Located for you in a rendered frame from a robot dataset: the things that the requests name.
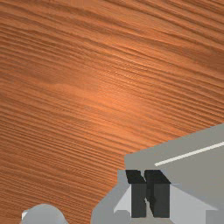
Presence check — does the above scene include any pale grey cabinet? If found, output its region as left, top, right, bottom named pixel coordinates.
left=90, top=122, right=224, bottom=224

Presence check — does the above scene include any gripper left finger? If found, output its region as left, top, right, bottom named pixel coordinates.
left=113, top=169, right=148, bottom=219

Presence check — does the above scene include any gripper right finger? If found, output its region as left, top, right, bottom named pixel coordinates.
left=144, top=169, right=219, bottom=224

